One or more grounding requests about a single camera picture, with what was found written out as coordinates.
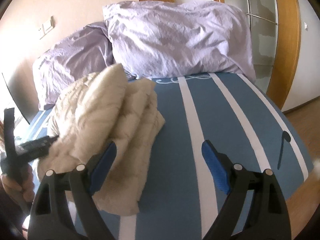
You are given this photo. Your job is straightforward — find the cream puffer jacket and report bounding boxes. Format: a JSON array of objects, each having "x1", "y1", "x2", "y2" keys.
[{"x1": 36, "y1": 64, "x2": 165, "y2": 216}]

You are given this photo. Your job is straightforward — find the person's left hand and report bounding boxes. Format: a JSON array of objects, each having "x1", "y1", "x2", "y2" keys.
[{"x1": 1, "y1": 164, "x2": 35, "y2": 203}]

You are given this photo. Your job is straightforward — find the lavender pillow left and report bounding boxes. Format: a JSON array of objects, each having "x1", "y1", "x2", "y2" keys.
[{"x1": 33, "y1": 22, "x2": 114, "y2": 110}]

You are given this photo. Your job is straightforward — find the lavender pillow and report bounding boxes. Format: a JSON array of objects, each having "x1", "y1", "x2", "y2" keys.
[
  {"x1": 33, "y1": 22, "x2": 114, "y2": 110},
  {"x1": 103, "y1": 1, "x2": 256, "y2": 81}
]

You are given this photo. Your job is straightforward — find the lavender pillow right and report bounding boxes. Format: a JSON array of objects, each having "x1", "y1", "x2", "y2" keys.
[{"x1": 103, "y1": 1, "x2": 256, "y2": 81}]

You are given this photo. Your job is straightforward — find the wooden framed glass door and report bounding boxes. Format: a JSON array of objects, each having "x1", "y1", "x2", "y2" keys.
[{"x1": 215, "y1": 0, "x2": 301, "y2": 109}]

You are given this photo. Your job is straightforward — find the wall light switch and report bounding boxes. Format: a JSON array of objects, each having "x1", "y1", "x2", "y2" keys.
[{"x1": 38, "y1": 16, "x2": 55, "y2": 39}]

